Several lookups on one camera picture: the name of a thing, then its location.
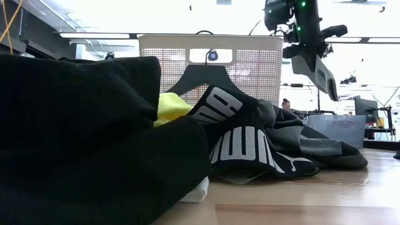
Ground black grey Puma shorts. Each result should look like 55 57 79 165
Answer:
187 84 369 182

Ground yellow hanging cord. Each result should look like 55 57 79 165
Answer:
0 0 24 56

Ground yellow shirt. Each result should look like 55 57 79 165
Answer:
153 92 194 128

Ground small black cloth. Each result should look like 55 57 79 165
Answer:
0 54 212 225

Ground white plastic laundry basket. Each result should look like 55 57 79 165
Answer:
138 33 284 107

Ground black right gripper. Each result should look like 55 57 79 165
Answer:
282 24 349 103

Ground black clothes hanger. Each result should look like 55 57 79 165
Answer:
167 48 244 96

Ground black background stand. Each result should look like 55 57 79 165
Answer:
367 105 396 141

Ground black metal table frame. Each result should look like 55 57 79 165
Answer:
362 139 400 151

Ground person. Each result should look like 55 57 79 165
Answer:
281 98 296 112

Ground translucent grey plastic bin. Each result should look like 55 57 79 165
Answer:
307 114 366 149

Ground white cloth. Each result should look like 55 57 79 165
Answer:
179 176 209 204

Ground black spotlight cluster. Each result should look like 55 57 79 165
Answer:
339 74 358 85

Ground black background monitor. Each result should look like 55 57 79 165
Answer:
354 95 379 124

